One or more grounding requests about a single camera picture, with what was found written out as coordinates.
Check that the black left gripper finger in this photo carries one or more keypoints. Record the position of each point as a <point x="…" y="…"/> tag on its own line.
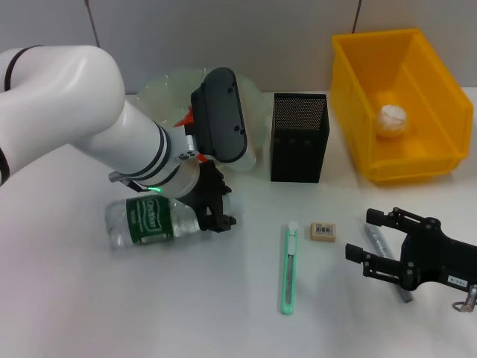
<point x="205" y="223"/>
<point x="225" y="222"/>

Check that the green utility knife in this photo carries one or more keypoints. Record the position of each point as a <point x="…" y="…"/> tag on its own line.
<point x="288" y="272"/>

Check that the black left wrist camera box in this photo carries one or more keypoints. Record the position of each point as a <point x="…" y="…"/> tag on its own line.
<point x="220" y="115"/>

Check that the grey pen in clear wrapper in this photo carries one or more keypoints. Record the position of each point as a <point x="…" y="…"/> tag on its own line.
<point x="378" y="242"/>

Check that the white paper ball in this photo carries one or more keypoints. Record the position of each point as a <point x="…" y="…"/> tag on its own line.
<point x="391" y="121"/>

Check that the yellow plastic storage bin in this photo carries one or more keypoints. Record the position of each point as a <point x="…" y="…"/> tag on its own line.
<point x="354" y="93"/>

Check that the green frosted glass fruit bowl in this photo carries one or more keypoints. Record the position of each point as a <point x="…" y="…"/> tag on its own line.
<point x="257" y="104"/>

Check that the clear green-label water bottle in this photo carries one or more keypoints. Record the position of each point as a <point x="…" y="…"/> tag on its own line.
<point x="149" y="223"/>

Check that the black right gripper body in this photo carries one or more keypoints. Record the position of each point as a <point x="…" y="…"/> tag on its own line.
<point x="436" y="257"/>

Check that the black mesh pen holder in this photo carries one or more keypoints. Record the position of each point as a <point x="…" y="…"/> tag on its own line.
<point x="298" y="149"/>

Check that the red-orange toy orange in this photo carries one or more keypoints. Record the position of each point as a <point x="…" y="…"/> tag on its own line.
<point x="186" y="120"/>

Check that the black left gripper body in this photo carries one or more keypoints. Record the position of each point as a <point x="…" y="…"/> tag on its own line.
<point x="210" y="190"/>

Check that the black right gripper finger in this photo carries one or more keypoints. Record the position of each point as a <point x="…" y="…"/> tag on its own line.
<point x="374" y="216"/>
<point x="354" y="252"/>

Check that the beige eraser with barcode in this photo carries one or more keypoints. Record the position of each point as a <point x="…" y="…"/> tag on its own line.
<point x="323" y="232"/>

